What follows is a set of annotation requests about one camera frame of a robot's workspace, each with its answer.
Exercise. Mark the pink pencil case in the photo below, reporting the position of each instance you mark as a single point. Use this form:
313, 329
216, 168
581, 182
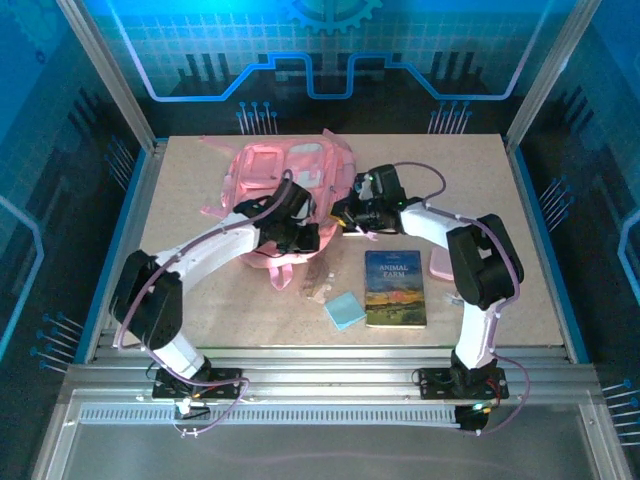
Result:
440, 265

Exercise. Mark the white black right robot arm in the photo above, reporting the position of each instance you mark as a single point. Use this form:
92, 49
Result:
477, 330

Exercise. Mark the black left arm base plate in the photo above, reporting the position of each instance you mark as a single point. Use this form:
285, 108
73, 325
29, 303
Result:
231, 385

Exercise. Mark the blue table side trim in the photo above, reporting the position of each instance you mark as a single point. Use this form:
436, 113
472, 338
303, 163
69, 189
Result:
542, 235
123, 235

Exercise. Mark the black controller box with LEDs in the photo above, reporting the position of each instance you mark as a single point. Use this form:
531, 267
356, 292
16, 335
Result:
470, 420

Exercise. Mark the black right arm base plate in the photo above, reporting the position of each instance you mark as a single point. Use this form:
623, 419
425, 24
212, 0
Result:
432, 385

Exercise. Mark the pink backpack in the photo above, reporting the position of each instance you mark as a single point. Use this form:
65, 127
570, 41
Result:
260, 165

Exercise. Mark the small clear packaged item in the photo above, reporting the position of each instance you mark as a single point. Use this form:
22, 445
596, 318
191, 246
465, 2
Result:
452, 298

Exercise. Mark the aluminium frame cross rail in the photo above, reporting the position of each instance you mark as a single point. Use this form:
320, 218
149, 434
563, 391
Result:
325, 370

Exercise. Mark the aluminium frame post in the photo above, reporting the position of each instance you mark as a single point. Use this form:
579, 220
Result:
550, 75
115, 85

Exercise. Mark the blue sticky note pad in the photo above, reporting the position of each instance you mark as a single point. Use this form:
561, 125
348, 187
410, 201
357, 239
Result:
346, 311

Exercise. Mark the clear pouch with pens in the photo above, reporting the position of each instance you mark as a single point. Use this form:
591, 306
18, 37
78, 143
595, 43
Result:
317, 282

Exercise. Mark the Animal Farm paperback book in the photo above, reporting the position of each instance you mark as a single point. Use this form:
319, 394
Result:
395, 290

